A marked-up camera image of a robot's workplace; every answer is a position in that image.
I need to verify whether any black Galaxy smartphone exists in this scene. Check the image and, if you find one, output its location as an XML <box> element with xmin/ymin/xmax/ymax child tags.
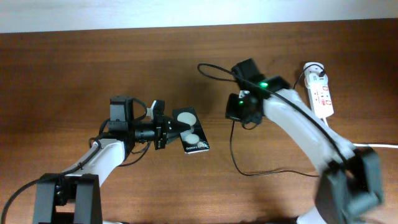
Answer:
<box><xmin>172</xmin><ymin>107</ymin><xmax>210</xmax><ymax>154</ymax></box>

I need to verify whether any white power strip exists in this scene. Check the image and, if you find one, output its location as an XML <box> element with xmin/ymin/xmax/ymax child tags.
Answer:
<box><xmin>308</xmin><ymin>85</ymin><xmax>334</xmax><ymax>118</ymax></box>

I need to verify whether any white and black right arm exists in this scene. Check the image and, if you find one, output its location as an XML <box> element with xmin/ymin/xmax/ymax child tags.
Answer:
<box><xmin>226</xmin><ymin>58</ymin><xmax>384</xmax><ymax>224</ymax></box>

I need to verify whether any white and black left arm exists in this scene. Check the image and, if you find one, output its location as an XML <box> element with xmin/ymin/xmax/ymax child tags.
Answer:
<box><xmin>33</xmin><ymin>96</ymin><xmax>191</xmax><ymax>224</ymax></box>

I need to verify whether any white USB wall charger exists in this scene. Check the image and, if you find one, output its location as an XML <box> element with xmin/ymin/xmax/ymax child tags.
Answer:
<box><xmin>304</xmin><ymin>62</ymin><xmax>328</xmax><ymax>89</ymax></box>

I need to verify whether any white power strip cord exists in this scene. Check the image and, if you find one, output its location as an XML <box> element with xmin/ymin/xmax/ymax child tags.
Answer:
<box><xmin>321</xmin><ymin>116</ymin><xmax>398</xmax><ymax>149</ymax></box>

